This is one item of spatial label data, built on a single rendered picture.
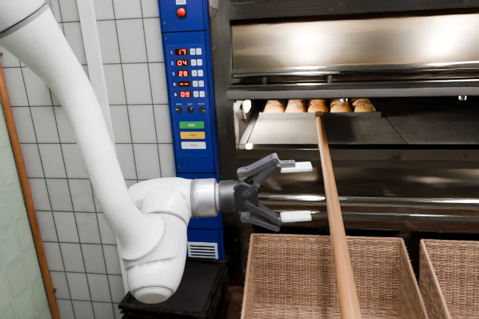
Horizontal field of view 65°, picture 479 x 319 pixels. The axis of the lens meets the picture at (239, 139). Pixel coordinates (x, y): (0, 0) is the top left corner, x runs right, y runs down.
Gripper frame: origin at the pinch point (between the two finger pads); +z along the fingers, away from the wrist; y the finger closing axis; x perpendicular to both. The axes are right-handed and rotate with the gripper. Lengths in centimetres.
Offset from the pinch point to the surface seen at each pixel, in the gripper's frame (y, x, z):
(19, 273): 60, -43, -109
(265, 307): 70, -28, -10
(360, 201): 8.7, -6.9, 15.2
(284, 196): 8.2, -10.4, -4.0
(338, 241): 0.9, 16.3, 3.6
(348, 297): -1.4, 31.5, 1.4
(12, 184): 26, -55, -107
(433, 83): -14, -30, 41
